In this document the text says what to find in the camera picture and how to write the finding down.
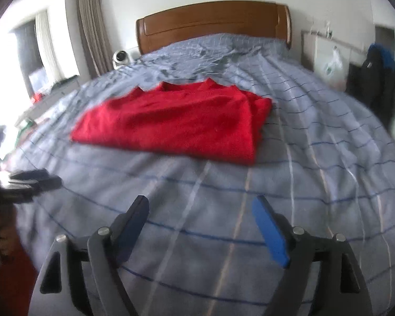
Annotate beige curtain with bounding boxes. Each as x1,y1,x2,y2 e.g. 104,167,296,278
78,0,112,76

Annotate wooden headboard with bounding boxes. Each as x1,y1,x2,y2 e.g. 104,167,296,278
136,0,292,54

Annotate blue plaid bed cover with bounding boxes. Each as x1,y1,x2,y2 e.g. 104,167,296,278
10,33,395,315

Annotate red knit sweater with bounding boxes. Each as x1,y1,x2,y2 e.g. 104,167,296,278
70,78,273,166

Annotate white drawer cabinet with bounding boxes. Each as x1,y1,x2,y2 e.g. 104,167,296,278
15,76,80,127

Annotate white plastic bag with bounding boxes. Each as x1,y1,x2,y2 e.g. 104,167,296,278
323,46,346,91

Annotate white nightstand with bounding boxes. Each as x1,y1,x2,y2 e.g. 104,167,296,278
301,30,367,87

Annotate red item on cabinet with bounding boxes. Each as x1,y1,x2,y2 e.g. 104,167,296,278
31,93,45,104

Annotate black and blue jacket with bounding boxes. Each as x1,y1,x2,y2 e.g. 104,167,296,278
346,43,395,130

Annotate green garment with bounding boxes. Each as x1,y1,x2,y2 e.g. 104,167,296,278
17,120,37,143

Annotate white round fan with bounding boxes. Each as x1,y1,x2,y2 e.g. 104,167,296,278
112,50,132,70

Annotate dark clothes on cabinet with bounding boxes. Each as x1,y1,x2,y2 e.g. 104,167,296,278
51,75,79,91

